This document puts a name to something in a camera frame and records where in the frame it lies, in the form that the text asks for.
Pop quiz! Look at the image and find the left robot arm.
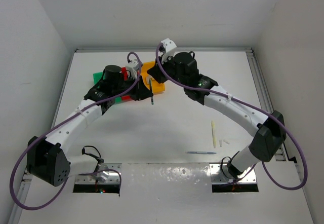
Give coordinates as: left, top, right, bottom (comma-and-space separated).
26, 61, 153, 186

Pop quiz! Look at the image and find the purple cable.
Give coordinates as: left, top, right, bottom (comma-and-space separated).
9, 51, 143, 211
155, 43, 309, 191

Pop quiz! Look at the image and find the yellow plastic bin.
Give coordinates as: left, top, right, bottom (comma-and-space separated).
141, 61, 165, 95

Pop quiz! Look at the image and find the green pen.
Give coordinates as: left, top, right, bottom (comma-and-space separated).
149, 79, 154, 105

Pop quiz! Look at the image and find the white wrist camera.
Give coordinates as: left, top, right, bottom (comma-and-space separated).
161, 39, 177, 61
126, 59, 140, 80

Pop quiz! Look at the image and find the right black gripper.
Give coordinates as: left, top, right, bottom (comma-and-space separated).
149, 53, 187, 88

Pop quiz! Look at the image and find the blue pen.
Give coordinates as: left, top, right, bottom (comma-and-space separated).
186, 151, 217, 155

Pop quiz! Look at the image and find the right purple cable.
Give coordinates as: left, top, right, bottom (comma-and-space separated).
155, 43, 309, 191

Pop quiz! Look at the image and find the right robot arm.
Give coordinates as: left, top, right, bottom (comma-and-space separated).
147, 52, 287, 178

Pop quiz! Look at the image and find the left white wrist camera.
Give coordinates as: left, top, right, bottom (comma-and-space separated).
126, 59, 140, 80

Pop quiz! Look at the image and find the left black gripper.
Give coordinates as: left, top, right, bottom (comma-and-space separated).
112, 73, 153, 101

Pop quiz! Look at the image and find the red plastic bin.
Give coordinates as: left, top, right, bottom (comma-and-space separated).
121, 67, 134, 101

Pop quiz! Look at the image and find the green plastic bin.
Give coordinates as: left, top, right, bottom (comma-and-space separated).
93, 72, 122, 103

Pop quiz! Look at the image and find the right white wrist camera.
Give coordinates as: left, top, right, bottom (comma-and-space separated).
161, 39, 177, 61

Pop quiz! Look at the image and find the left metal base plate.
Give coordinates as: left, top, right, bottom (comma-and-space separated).
75, 163, 122, 185

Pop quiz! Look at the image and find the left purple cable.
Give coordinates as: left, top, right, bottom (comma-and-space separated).
9, 51, 143, 211

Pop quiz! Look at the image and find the yellow highlighter pen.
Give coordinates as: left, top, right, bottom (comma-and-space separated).
211, 120, 217, 148

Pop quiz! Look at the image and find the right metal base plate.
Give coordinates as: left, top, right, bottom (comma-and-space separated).
210, 163, 257, 185

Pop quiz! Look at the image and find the metal base plate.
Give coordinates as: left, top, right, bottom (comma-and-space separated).
210, 163, 257, 185
75, 163, 122, 185

